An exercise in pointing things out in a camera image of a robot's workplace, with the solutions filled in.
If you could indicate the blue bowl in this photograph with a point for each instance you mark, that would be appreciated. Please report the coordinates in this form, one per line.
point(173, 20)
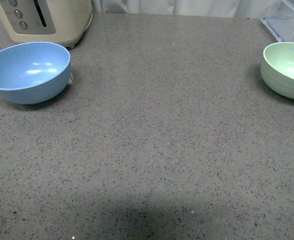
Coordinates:
point(33, 72)

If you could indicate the green bowl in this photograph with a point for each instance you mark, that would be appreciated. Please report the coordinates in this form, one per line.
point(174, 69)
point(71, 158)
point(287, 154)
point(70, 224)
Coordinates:
point(277, 68)

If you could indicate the cream two-slot toaster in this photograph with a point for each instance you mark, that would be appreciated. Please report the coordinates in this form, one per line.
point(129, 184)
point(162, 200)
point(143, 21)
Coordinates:
point(58, 21)

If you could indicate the white curtain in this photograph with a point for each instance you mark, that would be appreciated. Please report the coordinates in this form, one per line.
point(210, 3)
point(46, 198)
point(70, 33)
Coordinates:
point(253, 9)

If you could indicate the clear plastic container blue rim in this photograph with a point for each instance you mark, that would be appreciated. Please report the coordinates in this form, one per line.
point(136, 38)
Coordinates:
point(279, 20)

